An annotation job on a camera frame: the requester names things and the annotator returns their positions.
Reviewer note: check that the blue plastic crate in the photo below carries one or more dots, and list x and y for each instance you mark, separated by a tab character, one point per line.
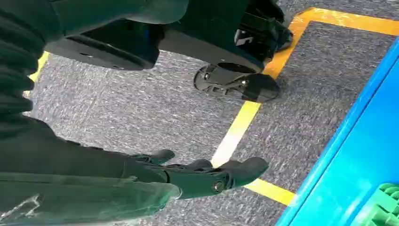
358	149

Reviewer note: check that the ribbed grey right arm sleeve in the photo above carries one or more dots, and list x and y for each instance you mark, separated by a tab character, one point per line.
12	78

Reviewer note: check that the yellow floor tape strip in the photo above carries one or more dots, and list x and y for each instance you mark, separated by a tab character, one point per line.
271	192
358	23
42	65
237	131

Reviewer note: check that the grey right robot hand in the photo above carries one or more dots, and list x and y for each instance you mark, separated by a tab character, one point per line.
78	187

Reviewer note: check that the black robot leg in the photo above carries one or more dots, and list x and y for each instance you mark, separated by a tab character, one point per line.
218	28

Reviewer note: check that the green plastic crate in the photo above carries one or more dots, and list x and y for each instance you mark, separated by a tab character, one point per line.
383	207

